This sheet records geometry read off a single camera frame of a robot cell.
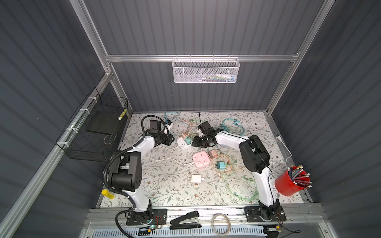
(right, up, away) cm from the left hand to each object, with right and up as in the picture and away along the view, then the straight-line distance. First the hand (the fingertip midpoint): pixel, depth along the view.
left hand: (170, 137), depth 96 cm
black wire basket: (-34, +4, -23) cm, 41 cm away
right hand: (+16, -6, +3) cm, 18 cm away
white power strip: (+7, -4, +3) cm, 9 cm away
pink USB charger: (+28, -10, -2) cm, 30 cm away
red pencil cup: (+63, -19, -27) cm, 71 cm away
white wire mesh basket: (+26, +55, +28) cm, 67 cm away
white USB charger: (+17, -23, -11) cm, 31 cm away
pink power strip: (+20, -13, -5) cm, 24 cm away
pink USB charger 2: (+9, +2, +1) cm, 10 cm away
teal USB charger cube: (+32, -16, -7) cm, 37 cm away
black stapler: (+13, -39, -25) cm, 48 cm away
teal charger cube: (+12, -2, -2) cm, 12 cm away
